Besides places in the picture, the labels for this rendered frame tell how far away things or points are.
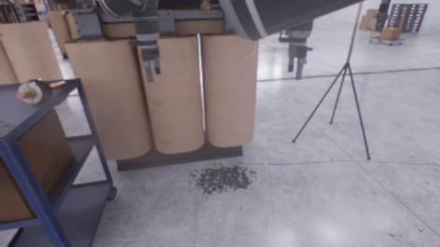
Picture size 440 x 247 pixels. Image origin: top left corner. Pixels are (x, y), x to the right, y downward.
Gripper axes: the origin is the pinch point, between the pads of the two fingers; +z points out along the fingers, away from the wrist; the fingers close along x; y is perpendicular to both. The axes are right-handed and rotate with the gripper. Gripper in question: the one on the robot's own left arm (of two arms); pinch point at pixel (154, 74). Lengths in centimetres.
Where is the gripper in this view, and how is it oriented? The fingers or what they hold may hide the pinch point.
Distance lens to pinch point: 113.8
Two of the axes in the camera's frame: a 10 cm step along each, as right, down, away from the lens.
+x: 0.2, -4.3, 9.0
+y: 10.0, -0.1, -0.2
